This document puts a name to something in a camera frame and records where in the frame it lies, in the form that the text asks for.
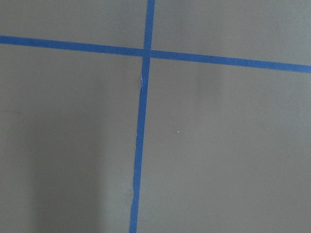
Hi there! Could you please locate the blue tape line lengthwise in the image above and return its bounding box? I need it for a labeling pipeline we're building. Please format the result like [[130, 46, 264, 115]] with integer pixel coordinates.
[[129, 0, 156, 233]]

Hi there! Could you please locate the blue tape line crosswise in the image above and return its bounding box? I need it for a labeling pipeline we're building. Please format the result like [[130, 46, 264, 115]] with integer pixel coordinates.
[[0, 35, 311, 73]]

